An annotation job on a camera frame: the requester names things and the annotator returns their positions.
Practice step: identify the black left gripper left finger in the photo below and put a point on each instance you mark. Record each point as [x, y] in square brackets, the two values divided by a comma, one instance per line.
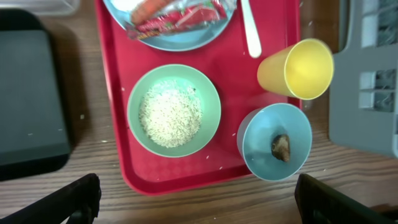
[77, 202]

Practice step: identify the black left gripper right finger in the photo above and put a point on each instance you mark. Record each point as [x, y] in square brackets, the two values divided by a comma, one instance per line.
[319, 203]

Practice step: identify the brown food scrap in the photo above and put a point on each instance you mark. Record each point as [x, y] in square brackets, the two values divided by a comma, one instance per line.
[280, 147]

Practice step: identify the light blue bowl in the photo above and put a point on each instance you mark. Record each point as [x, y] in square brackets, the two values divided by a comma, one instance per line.
[257, 132]

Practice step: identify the white rice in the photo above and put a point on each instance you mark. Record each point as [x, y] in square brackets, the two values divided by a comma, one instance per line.
[170, 112]

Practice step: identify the green bowl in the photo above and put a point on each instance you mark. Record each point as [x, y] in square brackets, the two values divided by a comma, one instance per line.
[210, 104]

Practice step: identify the yellow plastic cup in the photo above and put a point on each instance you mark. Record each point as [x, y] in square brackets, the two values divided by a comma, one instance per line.
[303, 70]

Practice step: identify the orange carrot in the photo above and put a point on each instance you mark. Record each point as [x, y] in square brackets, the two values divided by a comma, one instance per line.
[145, 10]

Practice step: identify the red snack wrapper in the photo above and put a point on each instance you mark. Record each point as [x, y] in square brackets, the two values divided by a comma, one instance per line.
[179, 16]

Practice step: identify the black waste tray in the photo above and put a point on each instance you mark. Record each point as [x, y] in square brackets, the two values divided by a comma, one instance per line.
[34, 136]

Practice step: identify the grey dishwasher rack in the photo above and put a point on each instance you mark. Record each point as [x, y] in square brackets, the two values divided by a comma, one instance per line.
[363, 93]

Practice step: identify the red plastic tray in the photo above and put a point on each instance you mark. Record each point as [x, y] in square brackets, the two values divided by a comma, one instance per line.
[226, 62]

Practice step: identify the white plastic spoon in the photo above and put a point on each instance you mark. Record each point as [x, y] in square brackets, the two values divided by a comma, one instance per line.
[252, 36]

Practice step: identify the light blue plate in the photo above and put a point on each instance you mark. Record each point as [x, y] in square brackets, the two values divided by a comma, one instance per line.
[189, 40]

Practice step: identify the clear plastic bin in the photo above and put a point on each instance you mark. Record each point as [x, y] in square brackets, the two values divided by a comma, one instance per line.
[44, 7]

